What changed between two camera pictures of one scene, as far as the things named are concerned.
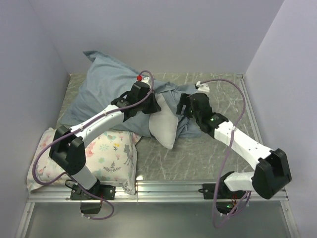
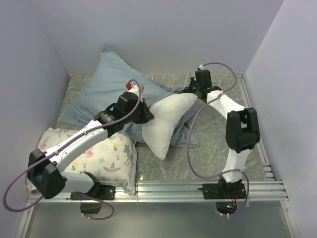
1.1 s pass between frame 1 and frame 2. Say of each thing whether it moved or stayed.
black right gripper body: moved
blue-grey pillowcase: moved
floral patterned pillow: stayed
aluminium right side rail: stayed
